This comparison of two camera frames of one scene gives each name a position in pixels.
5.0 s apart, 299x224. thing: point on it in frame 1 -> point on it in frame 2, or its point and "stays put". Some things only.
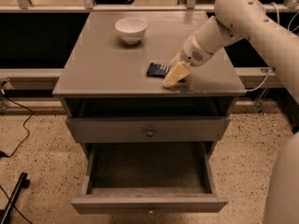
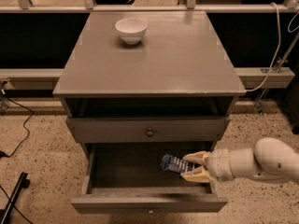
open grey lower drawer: (149, 177) stays put
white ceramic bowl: (131, 29) stays put
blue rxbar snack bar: (157, 70) -> (170, 162)
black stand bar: (23, 183) stays put
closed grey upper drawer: (149, 129) stays put
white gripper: (192, 53) -> (219, 165)
